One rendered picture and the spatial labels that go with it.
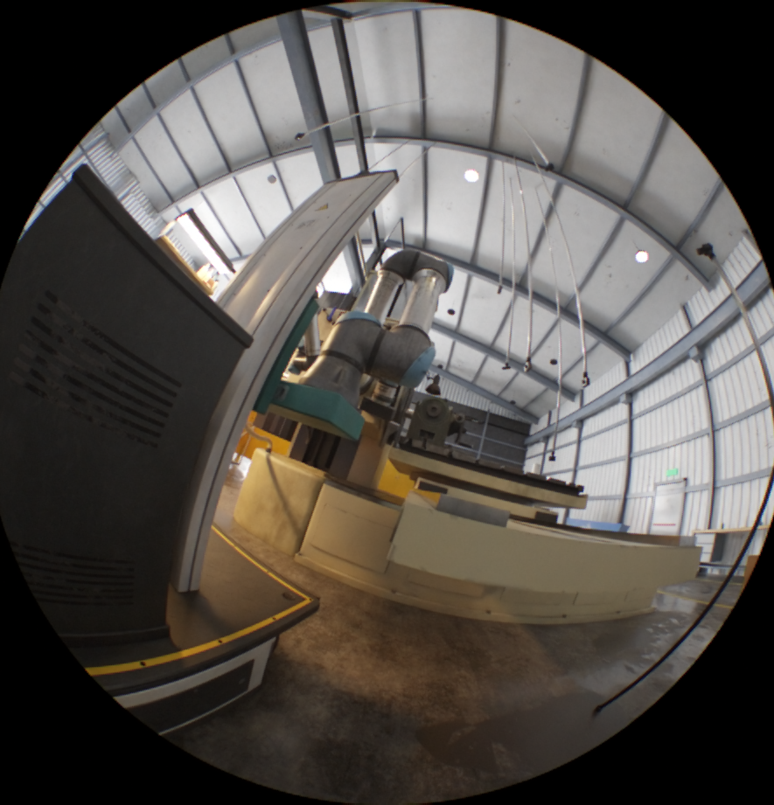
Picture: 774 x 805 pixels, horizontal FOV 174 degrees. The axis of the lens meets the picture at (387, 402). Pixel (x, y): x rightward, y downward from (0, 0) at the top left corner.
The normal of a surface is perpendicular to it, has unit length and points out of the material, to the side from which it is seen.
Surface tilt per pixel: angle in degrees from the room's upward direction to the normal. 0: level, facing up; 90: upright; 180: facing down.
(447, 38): 169
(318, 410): 90
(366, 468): 90
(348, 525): 90
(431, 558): 90
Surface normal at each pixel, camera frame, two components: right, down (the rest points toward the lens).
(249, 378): 0.91, 0.22
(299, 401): -0.25, -0.37
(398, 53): -0.50, 0.83
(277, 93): -0.14, 0.94
